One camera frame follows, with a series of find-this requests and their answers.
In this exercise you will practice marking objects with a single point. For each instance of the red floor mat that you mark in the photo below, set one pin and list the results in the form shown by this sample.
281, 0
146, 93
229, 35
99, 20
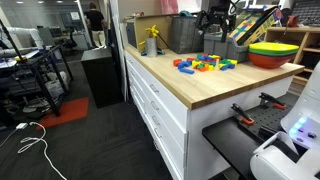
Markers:
66, 111

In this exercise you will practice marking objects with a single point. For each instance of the blue cylinder block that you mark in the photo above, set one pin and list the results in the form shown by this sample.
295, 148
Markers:
188, 64

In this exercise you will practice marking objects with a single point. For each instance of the pink cloth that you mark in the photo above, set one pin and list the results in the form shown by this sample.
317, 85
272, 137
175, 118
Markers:
169, 6

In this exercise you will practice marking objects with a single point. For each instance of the red half-round block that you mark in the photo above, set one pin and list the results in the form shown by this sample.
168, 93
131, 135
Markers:
177, 62

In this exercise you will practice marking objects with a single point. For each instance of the green half-cylinder block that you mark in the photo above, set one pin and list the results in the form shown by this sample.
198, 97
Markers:
200, 66

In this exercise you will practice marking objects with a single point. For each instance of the orange cube block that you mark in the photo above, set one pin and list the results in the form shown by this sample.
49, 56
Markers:
206, 66

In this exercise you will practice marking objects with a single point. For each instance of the yellow toy flower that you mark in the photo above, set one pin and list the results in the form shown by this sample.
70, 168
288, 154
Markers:
152, 31

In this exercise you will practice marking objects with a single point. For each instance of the brown cardboard box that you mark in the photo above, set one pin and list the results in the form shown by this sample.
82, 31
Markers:
156, 30

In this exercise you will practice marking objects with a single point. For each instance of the colourful toy block box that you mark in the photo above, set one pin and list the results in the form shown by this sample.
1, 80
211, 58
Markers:
253, 25

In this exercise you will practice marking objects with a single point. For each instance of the large yellow cube block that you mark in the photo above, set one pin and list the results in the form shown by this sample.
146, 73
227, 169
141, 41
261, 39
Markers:
233, 62

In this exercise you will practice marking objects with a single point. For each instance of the black low cabinet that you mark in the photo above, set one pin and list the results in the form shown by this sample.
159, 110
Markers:
100, 76

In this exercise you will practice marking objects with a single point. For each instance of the yellow slab block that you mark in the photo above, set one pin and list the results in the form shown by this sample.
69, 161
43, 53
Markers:
222, 65

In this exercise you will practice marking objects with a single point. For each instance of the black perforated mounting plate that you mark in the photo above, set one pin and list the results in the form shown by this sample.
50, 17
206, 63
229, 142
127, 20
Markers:
230, 140

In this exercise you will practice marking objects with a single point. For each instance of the small red object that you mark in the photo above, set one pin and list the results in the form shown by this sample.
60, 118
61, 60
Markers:
293, 21

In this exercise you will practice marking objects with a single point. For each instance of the purple-blue half-round block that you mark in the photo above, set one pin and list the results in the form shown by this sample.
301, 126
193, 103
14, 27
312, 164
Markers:
228, 67

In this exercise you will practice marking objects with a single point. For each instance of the teal cloth item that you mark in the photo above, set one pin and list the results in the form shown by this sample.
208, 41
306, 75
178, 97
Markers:
185, 13

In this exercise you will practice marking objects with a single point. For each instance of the green plastic bowl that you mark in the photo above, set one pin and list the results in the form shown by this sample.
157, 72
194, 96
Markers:
273, 53

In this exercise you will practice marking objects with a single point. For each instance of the red prism block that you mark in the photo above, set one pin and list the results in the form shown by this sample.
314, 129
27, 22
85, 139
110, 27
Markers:
202, 69

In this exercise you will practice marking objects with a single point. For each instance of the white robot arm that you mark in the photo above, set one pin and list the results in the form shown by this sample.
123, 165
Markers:
283, 163

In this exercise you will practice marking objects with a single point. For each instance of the yellow plastic bowl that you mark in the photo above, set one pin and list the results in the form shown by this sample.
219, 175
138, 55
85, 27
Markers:
273, 46

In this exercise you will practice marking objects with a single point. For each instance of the long blue block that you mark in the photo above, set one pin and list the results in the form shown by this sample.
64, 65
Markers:
186, 70

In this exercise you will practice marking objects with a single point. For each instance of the black orange spring clamp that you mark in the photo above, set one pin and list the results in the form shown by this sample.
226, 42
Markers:
241, 114
271, 100

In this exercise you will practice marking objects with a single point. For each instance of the black metal desk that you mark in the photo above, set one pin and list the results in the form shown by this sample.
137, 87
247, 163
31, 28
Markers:
40, 61

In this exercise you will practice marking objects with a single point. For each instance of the white power adapter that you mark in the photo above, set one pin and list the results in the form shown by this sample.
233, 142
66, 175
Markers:
22, 126

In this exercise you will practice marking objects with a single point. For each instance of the orange plastic bowl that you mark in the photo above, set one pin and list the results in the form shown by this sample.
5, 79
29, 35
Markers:
270, 61

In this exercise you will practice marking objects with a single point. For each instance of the plain wooden block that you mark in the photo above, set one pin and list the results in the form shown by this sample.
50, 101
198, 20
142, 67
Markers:
217, 63

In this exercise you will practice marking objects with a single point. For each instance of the black office chair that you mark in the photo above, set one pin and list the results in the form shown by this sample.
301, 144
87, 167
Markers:
70, 41

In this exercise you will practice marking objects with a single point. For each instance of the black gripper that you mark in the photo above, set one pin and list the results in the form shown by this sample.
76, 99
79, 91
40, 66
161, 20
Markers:
220, 15

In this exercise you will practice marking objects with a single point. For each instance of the grey plastic bin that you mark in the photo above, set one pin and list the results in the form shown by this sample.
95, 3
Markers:
220, 48

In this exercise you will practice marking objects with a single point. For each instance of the person in black shirt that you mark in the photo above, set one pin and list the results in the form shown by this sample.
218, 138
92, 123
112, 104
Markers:
96, 21

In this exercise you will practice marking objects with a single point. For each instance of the yellow arch block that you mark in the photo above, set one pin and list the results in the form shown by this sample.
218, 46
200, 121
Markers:
196, 63

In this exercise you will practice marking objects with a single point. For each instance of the grey fabric basket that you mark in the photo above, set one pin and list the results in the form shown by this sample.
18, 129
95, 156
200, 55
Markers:
186, 35

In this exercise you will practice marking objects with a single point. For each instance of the small yellow cube block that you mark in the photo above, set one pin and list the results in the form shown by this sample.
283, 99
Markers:
211, 67

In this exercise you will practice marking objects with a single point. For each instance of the blue cube block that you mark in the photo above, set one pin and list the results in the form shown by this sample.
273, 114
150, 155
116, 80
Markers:
182, 62
181, 66

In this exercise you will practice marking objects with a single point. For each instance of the blue plastic base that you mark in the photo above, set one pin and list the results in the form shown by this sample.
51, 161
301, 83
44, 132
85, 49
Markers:
160, 52

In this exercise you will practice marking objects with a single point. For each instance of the white drawer cabinet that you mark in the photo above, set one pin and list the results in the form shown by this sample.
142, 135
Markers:
173, 133

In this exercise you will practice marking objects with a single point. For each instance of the wooden shelf unit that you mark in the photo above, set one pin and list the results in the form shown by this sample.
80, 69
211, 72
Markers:
300, 40

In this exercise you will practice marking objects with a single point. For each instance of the green cylinder block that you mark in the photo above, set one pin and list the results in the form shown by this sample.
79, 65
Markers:
225, 61

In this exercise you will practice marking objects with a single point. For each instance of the metal cup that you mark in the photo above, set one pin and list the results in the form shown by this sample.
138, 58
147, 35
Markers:
151, 48

